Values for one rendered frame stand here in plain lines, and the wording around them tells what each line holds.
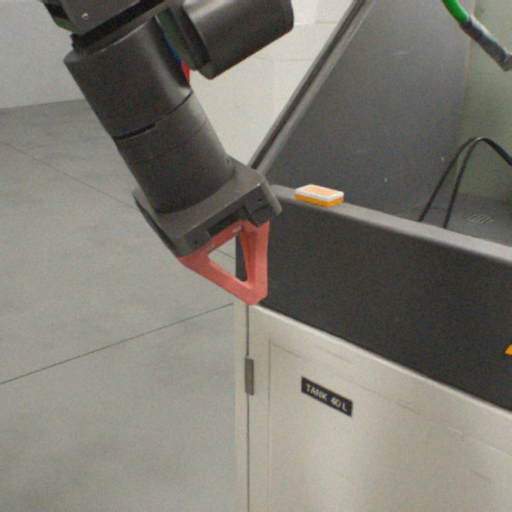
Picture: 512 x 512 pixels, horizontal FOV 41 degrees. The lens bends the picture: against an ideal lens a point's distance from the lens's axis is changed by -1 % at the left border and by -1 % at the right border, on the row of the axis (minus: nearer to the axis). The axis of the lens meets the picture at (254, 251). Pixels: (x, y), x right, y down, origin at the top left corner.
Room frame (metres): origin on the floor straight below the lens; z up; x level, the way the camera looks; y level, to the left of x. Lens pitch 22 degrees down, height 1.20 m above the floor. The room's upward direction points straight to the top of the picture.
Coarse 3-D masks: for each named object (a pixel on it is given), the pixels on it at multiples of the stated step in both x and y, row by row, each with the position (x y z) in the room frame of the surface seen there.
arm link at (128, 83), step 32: (160, 0) 0.40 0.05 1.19; (96, 32) 0.39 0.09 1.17; (128, 32) 0.38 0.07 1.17; (160, 32) 0.39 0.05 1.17; (192, 32) 0.40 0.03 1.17; (64, 64) 0.39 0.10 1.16; (96, 64) 0.37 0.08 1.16; (128, 64) 0.37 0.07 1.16; (160, 64) 0.38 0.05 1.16; (192, 64) 0.41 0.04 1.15; (96, 96) 0.38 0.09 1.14; (128, 96) 0.37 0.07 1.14; (160, 96) 0.38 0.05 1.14; (128, 128) 0.38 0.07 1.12
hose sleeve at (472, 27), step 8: (472, 16) 0.82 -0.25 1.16; (464, 24) 0.81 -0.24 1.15; (472, 24) 0.81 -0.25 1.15; (480, 24) 0.82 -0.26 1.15; (464, 32) 0.82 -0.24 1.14; (472, 32) 0.82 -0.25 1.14; (480, 32) 0.82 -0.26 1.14; (488, 32) 0.83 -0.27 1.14; (480, 40) 0.82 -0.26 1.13; (488, 40) 0.82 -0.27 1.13; (496, 40) 0.83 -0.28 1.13; (488, 48) 0.83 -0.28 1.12; (496, 48) 0.83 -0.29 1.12; (504, 48) 0.84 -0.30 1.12; (496, 56) 0.83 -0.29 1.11; (504, 56) 0.83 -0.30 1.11
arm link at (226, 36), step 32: (64, 0) 0.35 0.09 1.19; (96, 0) 0.35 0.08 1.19; (128, 0) 0.36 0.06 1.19; (192, 0) 0.39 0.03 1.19; (224, 0) 0.40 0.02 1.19; (256, 0) 0.40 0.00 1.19; (288, 0) 0.41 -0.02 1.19; (224, 32) 0.39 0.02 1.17; (256, 32) 0.40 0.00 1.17; (288, 32) 0.43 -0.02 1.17; (224, 64) 0.40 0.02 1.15
